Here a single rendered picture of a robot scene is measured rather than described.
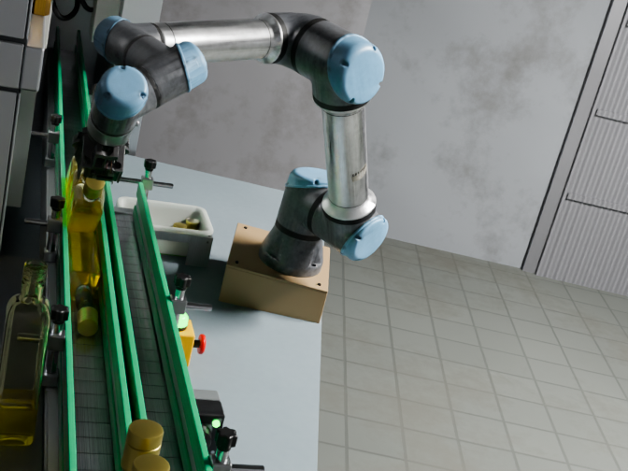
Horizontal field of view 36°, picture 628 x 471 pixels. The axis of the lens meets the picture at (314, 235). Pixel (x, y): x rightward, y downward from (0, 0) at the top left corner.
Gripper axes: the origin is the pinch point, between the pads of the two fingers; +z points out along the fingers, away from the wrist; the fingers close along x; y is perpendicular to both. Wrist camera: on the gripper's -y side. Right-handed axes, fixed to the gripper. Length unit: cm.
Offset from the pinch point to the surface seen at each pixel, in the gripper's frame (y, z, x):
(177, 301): 28.1, -10.8, 14.7
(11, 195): 5.3, 9.2, -13.9
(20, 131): -4.2, 0.7, -13.9
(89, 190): 7.0, -3.1, -0.9
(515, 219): -108, 247, 239
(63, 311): 35.5, -25.4, -4.9
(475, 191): -120, 245, 215
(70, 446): 57, -43, -4
